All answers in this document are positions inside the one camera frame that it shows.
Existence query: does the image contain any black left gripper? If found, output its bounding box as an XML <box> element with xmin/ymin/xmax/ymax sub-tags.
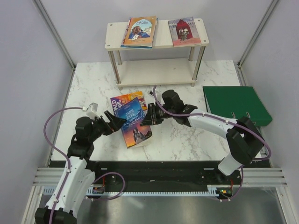
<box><xmin>88</xmin><ymin>110</ymin><xmax>126</xmax><ymax>142</ymax></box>

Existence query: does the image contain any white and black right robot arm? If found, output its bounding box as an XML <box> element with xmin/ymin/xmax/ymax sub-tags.
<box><xmin>141</xmin><ymin>90</ymin><xmax>268</xmax><ymax>184</ymax></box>

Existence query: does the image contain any red castle picture book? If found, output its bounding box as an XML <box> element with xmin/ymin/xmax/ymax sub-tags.
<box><xmin>168</xmin><ymin>17</ymin><xmax>201</xmax><ymax>47</ymax></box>

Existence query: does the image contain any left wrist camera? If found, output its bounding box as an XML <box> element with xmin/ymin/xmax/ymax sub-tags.
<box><xmin>82</xmin><ymin>103</ymin><xmax>99</xmax><ymax>119</ymax></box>

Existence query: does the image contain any Why Do Dogs Bark book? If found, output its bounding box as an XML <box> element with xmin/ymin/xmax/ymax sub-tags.
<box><xmin>121</xmin><ymin>44</ymin><xmax>153</xmax><ymax>50</ymax></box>

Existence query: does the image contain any Roald Dahl Charlie book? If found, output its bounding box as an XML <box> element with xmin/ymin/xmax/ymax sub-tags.
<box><xmin>110</xmin><ymin>91</ymin><xmax>147</xmax><ymax>114</ymax></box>

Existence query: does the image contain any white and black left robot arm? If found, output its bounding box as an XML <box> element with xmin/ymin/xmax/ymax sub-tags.
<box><xmin>35</xmin><ymin>111</ymin><xmax>126</xmax><ymax>224</ymax></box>

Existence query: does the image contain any tan Othello book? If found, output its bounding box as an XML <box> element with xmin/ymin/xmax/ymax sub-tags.
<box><xmin>121</xmin><ymin>16</ymin><xmax>158</xmax><ymax>47</ymax></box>

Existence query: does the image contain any aluminium frame rail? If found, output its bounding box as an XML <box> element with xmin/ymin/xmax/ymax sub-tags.
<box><xmin>33</xmin><ymin>168</ymin><xmax>64</xmax><ymax>186</ymax></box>

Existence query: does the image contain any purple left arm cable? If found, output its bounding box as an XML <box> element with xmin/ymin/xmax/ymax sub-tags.
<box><xmin>43</xmin><ymin>106</ymin><xmax>128</xmax><ymax>224</ymax></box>

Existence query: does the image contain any blue Jane Eyre book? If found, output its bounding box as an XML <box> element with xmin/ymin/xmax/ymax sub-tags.
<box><xmin>115</xmin><ymin>97</ymin><xmax>152</xmax><ymax>149</ymax></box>

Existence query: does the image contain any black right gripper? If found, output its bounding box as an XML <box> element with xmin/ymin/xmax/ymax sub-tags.
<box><xmin>141</xmin><ymin>102</ymin><xmax>175</xmax><ymax>126</ymax></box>

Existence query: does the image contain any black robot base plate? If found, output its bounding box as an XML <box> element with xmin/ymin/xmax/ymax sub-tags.
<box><xmin>87</xmin><ymin>161</ymin><xmax>242</xmax><ymax>193</ymax></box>

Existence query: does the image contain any green lever arch file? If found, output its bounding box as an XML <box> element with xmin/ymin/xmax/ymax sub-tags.
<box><xmin>203</xmin><ymin>86</ymin><xmax>273</xmax><ymax>127</ymax></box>

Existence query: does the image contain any light blue cable duct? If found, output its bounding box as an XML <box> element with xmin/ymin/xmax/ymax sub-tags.
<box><xmin>43</xmin><ymin>185</ymin><xmax>234</xmax><ymax>196</ymax></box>

